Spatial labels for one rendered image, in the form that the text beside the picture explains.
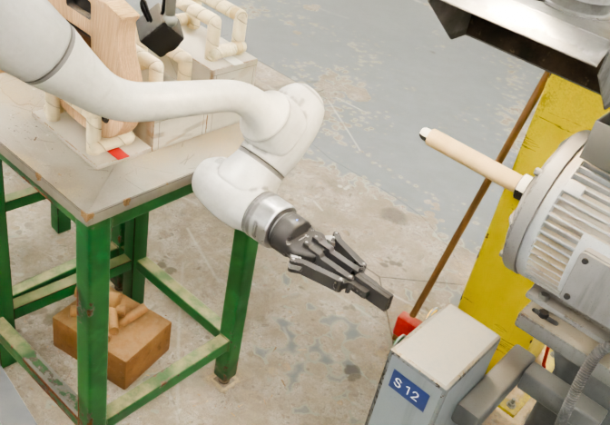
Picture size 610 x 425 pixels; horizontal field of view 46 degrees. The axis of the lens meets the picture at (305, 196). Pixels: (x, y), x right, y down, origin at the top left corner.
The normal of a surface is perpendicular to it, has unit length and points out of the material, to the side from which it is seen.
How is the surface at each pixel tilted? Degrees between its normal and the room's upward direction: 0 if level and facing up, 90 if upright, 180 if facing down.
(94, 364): 90
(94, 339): 90
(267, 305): 0
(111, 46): 90
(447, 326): 0
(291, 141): 78
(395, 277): 0
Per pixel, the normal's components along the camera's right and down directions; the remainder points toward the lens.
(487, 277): -0.65, 0.33
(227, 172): -0.32, -0.44
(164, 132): 0.71, 0.50
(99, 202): 0.17, -0.81
